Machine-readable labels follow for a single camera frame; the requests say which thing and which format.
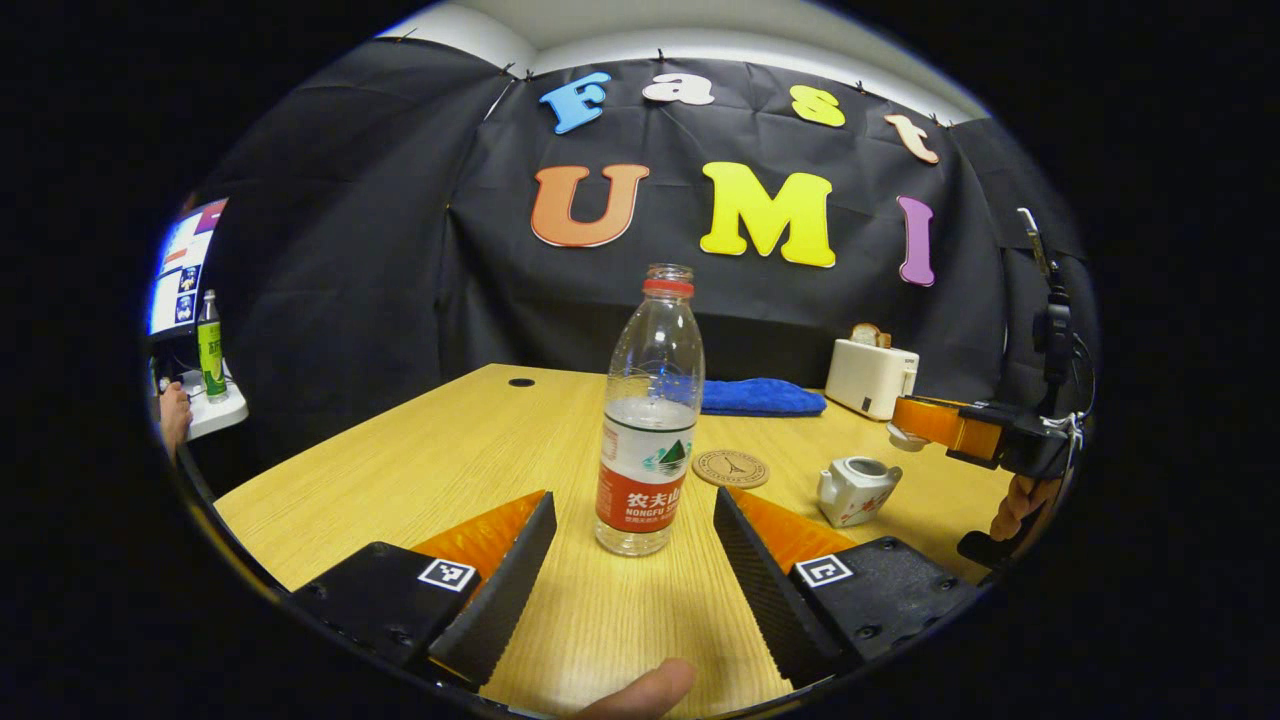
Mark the white teacup lid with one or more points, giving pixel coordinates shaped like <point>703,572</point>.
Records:
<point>903,438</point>

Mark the green drink bottle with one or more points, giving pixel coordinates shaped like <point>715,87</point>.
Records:
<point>211,360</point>

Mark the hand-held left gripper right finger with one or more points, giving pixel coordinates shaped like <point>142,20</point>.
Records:
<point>770,605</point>

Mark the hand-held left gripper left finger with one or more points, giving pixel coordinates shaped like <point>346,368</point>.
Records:
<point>500,610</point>

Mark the white toaster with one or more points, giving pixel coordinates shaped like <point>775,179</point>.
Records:
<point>865,380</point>

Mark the bread slice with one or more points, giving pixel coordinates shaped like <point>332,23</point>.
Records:
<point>866,334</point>

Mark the computer monitor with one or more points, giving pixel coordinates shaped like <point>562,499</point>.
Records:
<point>180,280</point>

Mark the white floral teacup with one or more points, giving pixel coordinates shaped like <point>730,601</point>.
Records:
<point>850,500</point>

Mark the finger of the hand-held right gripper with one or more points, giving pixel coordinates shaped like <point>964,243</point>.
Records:
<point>940,422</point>

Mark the clear plastic water bottle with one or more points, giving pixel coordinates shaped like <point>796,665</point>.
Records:
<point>645,480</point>

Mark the white side desk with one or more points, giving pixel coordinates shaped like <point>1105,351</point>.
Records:
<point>225,412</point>

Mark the round cork coaster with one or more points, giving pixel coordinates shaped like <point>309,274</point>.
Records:
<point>730,468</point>

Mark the blue folded towel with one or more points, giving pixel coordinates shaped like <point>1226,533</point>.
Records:
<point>760,398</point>

